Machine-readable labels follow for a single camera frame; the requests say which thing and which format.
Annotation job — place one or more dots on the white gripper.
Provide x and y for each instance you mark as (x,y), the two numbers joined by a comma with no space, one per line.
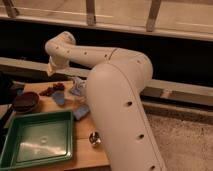
(54,65)

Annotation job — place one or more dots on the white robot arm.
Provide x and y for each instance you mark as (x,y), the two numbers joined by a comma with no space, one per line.
(113,88)

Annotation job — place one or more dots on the small metal cup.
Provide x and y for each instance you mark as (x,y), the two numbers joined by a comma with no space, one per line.
(94,139)

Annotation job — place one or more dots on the crumpled light blue cloth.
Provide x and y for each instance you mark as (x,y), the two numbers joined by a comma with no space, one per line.
(79,87)

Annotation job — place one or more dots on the dark brown bowl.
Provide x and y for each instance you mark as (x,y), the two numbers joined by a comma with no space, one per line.
(25,102)

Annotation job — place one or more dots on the blue sponge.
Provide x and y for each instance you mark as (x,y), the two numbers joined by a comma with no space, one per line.
(81,112)

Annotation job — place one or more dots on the green plastic tray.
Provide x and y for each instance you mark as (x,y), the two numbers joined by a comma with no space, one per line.
(38,139)

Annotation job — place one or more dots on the wooden table board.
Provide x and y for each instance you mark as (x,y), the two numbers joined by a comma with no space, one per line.
(84,155)

